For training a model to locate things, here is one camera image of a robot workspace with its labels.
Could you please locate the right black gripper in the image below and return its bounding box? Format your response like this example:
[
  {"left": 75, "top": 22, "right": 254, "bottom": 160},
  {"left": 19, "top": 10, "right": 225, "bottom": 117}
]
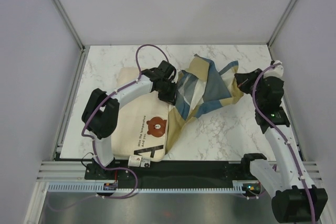
[{"left": 235, "top": 68, "right": 267, "bottom": 108}]

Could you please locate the blue beige checked pillowcase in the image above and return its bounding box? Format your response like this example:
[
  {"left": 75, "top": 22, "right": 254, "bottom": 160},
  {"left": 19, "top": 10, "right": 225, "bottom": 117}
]
[{"left": 165, "top": 54, "right": 243, "bottom": 152}]

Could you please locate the cream bear print pillow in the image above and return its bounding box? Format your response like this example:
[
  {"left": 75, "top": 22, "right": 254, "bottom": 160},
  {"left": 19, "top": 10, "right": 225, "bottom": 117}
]
[{"left": 111, "top": 67, "right": 170, "bottom": 168}]

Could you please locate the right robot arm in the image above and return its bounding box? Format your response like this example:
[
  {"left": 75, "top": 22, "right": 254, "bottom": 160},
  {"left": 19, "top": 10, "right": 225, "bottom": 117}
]
[{"left": 235, "top": 66, "right": 328, "bottom": 223}]

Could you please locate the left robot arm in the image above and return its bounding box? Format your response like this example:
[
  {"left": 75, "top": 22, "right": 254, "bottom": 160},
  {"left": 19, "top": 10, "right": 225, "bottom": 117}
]
[{"left": 81, "top": 60, "right": 177, "bottom": 179}]

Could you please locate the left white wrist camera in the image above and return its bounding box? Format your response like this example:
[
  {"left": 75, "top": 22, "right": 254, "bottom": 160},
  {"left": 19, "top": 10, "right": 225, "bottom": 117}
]
[{"left": 169, "top": 69, "right": 184, "bottom": 82}]

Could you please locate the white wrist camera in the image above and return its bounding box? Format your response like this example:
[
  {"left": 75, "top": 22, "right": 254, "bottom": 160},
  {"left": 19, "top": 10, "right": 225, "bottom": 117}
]
[
  {"left": 268, "top": 60, "right": 284, "bottom": 79},
  {"left": 169, "top": 69, "right": 184, "bottom": 82}
]

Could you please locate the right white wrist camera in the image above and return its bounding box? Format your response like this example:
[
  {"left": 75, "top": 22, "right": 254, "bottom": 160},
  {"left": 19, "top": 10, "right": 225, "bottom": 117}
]
[{"left": 268, "top": 60, "right": 284, "bottom": 79}]

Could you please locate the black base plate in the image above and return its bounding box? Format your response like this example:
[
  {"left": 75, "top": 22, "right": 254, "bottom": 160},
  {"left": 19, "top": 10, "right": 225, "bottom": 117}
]
[{"left": 83, "top": 159, "right": 274, "bottom": 189}]

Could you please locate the white slotted cable duct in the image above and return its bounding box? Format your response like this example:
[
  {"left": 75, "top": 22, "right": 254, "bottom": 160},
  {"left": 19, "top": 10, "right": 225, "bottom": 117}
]
[{"left": 47, "top": 181, "right": 260, "bottom": 194}]

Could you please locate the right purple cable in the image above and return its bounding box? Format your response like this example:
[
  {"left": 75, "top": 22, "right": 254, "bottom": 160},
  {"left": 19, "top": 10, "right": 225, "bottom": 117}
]
[{"left": 250, "top": 62, "right": 316, "bottom": 223}]

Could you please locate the right aluminium frame post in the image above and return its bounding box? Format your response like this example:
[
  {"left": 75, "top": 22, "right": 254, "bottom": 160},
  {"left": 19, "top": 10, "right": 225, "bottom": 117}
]
[{"left": 267, "top": 0, "right": 299, "bottom": 49}]

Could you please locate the aluminium frame post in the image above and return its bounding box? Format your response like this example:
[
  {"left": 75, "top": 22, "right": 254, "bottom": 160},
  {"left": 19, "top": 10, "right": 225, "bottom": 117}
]
[
  {"left": 267, "top": 0, "right": 299, "bottom": 49},
  {"left": 51, "top": 0, "right": 85, "bottom": 52}
]

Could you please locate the left aluminium frame post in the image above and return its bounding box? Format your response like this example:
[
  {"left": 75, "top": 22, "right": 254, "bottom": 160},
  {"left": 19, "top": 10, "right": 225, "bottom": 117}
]
[{"left": 51, "top": 0, "right": 85, "bottom": 52}]

